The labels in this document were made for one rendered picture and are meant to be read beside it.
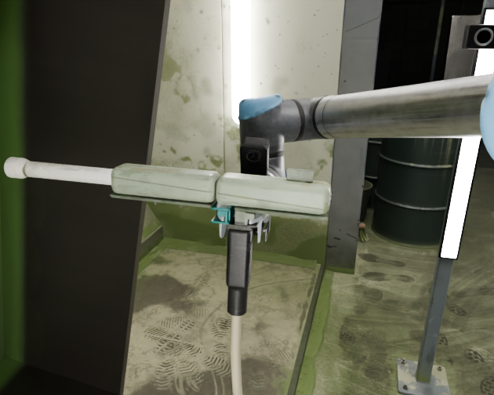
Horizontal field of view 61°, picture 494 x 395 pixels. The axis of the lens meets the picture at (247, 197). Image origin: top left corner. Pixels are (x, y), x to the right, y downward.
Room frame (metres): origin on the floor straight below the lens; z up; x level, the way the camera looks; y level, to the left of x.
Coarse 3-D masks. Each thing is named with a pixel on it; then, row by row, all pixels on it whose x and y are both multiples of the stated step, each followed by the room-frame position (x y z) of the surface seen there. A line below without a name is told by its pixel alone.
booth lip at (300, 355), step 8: (320, 272) 2.18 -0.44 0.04; (320, 280) 2.10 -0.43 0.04; (312, 296) 1.93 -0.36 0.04; (312, 304) 1.86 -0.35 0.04; (312, 312) 1.79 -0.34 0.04; (312, 320) 1.76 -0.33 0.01; (304, 328) 1.66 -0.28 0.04; (304, 336) 1.60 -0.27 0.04; (304, 344) 1.55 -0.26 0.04; (304, 352) 1.52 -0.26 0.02; (296, 360) 1.45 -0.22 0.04; (296, 368) 1.40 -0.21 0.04; (296, 376) 1.35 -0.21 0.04; (296, 384) 1.33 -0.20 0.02; (288, 392) 1.27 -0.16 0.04
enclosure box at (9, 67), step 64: (0, 0) 0.88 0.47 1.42; (64, 0) 0.85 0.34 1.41; (128, 0) 0.83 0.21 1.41; (0, 64) 0.89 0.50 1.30; (64, 64) 0.86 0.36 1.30; (128, 64) 0.83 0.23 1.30; (0, 128) 0.89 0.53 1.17; (64, 128) 0.86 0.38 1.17; (128, 128) 0.83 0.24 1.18; (0, 192) 0.90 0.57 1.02; (64, 192) 0.87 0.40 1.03; (0, 256) 0.90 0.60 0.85; (64, 256) 0.87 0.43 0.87; (128, 256) 0.84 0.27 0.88; (0, 320) 0.90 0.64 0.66; (64, 320) 0.88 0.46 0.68; (128, 320) 0.82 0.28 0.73; (0, 384) 0.83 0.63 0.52; (64, 384) 0.86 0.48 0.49
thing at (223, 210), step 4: (216, 204) 0.55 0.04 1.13; (220, 204) 0.55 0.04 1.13; (212, 208) 0.53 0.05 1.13; (216, 208) 0.53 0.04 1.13; (220, 208) 0.53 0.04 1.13; (224, 208) 0.53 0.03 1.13; (228, 208) 0.53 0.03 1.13; (232, 208) 0.55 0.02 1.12; (220, 212) 0.53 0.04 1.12; (224, 212) 0.53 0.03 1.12; (228, 212) 0.53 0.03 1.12; (232, 212) 0.55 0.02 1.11; (216, 216) 0.55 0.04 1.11; (224, 216) 0.53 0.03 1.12; (228, 216) 0.53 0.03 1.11; (232, 216) 0.55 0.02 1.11; (212, 220) 0.53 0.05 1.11; (216, 220) 0.53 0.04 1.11; (220, 220) 0.53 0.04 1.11; (228, 220) 0.53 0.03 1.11; (228, 224) 0.52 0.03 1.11
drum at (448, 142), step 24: (384, 144) 2.81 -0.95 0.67; (408, 144) 2.63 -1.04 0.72; (432, 144) 2.56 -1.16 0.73; (456, 144) 2.58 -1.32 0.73; (384, 168) 2.77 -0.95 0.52; (408, 168) 2.62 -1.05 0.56; (432, 168) 2.55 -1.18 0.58; (384, 192) 2.74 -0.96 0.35; (408, 192) 2.60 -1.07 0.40; (432, 192) 2.56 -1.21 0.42; (384, 216) 2.71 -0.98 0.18; (408, 216) 2.59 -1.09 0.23; (432, 216) 2.56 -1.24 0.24; (408, 240) 2.58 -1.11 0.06; (432, 240) 2.56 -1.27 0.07
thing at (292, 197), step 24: (24, 168) 0.60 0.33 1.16; (48, 168) 0.59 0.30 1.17; (72, 168) 0.59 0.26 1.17; (96, 168) 0.59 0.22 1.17; (120, 168) 0.57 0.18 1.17; (144, 168) 0.57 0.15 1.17; (168, 168) 0.58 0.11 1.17; (120, 192) 0.56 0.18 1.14; (144, 192) 0.55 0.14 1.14; (168, 192) 0.54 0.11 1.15; (192, 192) 0.54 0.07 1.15; (216, 192) 0.54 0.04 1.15; (240, 192) 0.52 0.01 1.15; (264, 192) 0.52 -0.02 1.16; (288, 192) 0.51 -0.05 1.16; (312, 192) 0.51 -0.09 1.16; (240, 216) 0.53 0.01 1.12; (264, 216) 0.54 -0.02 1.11; (312, 216) 0.51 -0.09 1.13; (240, 240) 0.53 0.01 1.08; (240, 264) 0.52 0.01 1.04; (240, 288) 0.53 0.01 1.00; (240, 312) 0.52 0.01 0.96
